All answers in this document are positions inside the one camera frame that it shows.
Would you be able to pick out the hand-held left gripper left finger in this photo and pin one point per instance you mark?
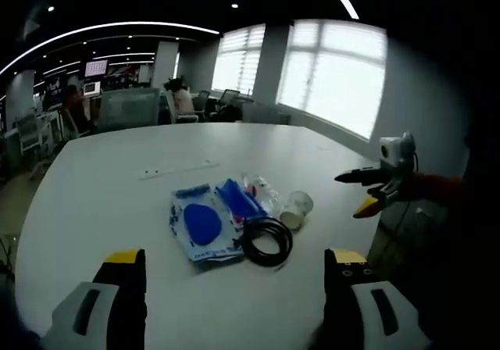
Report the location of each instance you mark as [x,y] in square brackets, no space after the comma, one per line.
[97,295]

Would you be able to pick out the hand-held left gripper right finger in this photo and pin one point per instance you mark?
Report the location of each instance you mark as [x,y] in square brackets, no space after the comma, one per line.
[363,295]

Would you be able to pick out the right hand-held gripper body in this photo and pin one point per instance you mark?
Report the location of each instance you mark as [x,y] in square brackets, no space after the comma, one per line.
[395,151]

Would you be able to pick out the white paper cup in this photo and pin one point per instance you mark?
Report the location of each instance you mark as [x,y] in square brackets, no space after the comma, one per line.
[297,208]

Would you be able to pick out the clear plastic wrapper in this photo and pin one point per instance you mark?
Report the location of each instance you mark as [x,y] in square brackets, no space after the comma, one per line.
[265,191]

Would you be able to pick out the clear packet with blue pad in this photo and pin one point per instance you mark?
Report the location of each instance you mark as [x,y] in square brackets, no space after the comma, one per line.
[203,223]

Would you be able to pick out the large bright window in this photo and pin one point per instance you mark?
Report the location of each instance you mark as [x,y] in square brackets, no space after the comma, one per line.
[332,72]

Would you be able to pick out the white table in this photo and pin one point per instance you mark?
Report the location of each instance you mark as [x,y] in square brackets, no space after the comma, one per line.
[156,209]

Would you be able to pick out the black office chair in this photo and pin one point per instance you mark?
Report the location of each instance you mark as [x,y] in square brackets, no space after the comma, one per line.
[201,102]
[230,97]

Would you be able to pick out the window with blinds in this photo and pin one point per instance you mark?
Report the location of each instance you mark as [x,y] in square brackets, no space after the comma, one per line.
[238,59]

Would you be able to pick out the white office chair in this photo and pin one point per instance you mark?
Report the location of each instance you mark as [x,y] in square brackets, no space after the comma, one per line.
[29,133]

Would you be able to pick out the grey desk partition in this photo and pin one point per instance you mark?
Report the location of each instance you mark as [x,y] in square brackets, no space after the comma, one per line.
[129,108]

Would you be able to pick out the wall screen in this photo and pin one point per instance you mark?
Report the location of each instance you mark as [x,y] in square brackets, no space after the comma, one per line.
[95,68]

